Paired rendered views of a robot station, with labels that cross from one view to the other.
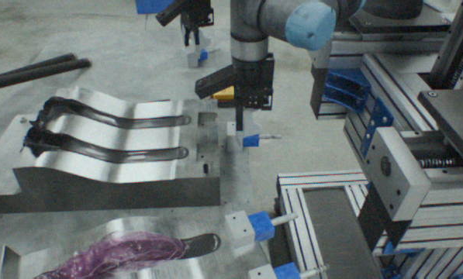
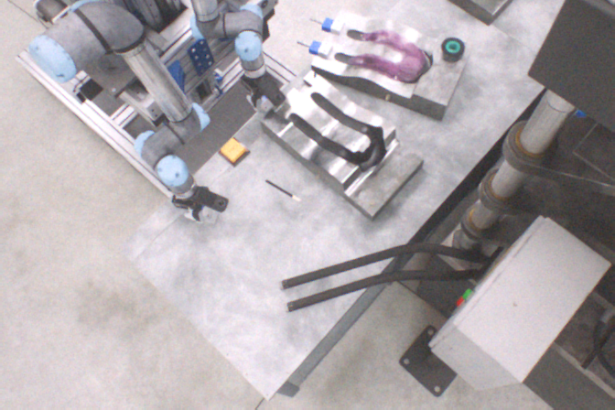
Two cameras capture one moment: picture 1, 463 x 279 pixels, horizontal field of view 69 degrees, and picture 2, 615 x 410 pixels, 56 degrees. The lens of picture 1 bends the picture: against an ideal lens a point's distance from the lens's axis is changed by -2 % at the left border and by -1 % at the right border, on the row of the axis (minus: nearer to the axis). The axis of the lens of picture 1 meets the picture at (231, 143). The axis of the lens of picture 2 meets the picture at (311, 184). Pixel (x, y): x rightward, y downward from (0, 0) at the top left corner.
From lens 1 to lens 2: 192 cm
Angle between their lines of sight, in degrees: 63
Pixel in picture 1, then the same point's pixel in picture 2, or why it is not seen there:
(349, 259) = (221, 120)
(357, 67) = not seen: hidden behind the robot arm
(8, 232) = (411, 143)
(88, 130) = (347, 136)
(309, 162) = (120, 236)
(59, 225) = not seen: hidden behind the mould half
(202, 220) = (333, 67)
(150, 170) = (335, 97)
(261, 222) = (315, 45)
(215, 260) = (343, 48)
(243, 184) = (292, 85)
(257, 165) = not seen: hidden behind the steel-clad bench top
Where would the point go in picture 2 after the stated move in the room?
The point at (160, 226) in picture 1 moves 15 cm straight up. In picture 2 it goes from (352, 70) to (352, 46)
